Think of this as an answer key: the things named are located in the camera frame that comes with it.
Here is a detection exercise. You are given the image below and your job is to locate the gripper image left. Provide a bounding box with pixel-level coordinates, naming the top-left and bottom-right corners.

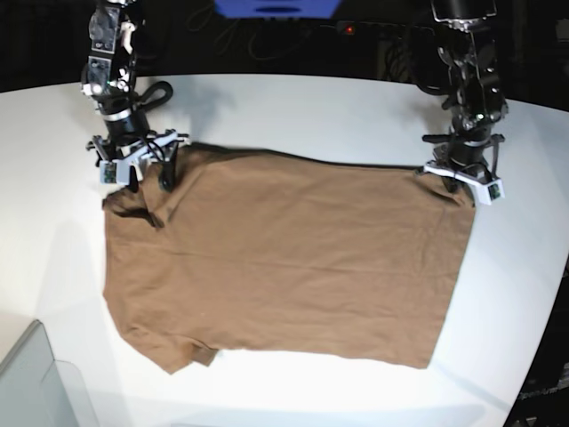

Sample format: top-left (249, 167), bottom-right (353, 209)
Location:
top-left (86, 109), bottom-right (189, 194)

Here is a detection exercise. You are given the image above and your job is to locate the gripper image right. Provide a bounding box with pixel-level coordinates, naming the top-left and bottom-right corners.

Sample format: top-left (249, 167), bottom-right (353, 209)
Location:
top-left (417, 133), bottom-right (505, 205)

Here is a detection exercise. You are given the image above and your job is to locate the brown t-shirt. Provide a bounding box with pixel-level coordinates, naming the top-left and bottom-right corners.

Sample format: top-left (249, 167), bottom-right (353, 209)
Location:
top-left (102, 146), bottom-right (475, 373)

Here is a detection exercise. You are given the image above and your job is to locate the blue box at top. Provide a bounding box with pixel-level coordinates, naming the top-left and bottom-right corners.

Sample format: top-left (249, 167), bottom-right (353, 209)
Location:
top-left (214, 0), bottom-right (341, 19)

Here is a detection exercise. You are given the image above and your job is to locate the black power strip red light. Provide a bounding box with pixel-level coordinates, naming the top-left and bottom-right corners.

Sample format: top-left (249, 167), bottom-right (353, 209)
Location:
top-left (331, 20), bottom-right (436, 42)

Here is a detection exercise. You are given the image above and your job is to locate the translucent plastic bin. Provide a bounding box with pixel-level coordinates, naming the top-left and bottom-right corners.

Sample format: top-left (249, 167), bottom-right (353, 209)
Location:
top-left (1, 320), bottom-right (100, 426)

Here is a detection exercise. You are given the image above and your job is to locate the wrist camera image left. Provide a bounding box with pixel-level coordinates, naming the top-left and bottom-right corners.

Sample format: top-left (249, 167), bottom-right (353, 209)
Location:
top-left (99, 160), bottom-right (130, 186)

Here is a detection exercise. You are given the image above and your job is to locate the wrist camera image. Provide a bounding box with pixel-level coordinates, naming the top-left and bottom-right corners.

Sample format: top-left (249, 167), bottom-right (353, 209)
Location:
top-left (479, 178), bottom-right (505, 205)
top-left (99, 160), bottom-right (130, 186)

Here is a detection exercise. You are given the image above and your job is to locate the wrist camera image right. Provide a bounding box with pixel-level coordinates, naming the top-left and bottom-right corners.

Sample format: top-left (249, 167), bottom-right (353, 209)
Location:
top-left (479, 178), bottom-right (505, 205)

